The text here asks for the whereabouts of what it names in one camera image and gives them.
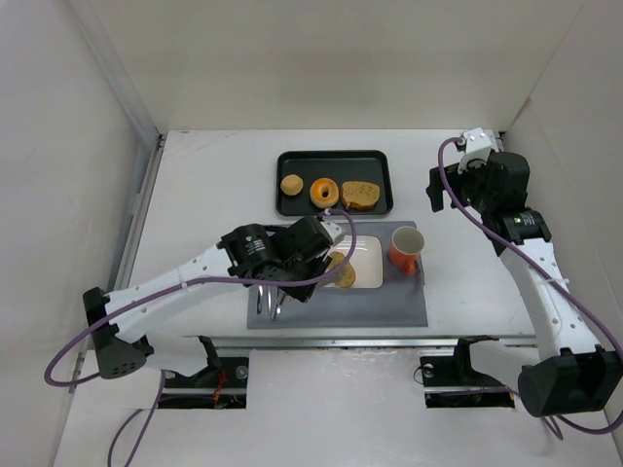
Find black baking tray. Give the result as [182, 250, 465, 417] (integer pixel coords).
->
[275, 150, 394, 216]

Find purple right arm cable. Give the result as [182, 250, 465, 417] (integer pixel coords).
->
[438, 135, 623, 441]

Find white rectangular plate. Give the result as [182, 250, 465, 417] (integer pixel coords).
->
[320, 235, 384, 289]

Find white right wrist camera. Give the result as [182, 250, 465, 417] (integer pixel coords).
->
[458, 127, 493, 173]

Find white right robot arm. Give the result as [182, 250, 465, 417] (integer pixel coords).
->
[426, 152, 622, 417]

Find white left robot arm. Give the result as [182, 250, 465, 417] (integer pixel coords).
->
[83, 216, 345, 379]

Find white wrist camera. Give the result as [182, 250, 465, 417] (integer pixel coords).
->
[317, 211, 346, 248]
[458, 127, 493, 173]

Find silver table knife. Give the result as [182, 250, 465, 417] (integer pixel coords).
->
[269, 286, 286, 321]

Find orange glazed donut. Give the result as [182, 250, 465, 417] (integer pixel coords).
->
[310, 178, 340, 209]

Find silver fork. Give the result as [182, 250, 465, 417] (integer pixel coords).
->
[256, 285, 264, 314]

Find brown bread slice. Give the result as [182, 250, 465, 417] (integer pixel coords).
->
[326, 251, 356, 288]

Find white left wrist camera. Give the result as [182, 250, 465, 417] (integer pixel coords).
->
[317, 211, 346, 248]

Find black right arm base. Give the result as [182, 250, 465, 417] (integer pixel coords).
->
[453, 335, 502, 388]

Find brown toast slice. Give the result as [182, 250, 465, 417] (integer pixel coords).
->
[341, 181, 381, 210]

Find orange ceramic mug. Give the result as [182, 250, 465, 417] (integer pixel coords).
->
[388, 226, 425, 275]

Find small round bun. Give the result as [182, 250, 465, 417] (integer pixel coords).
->
[280, 174, 304, 197]

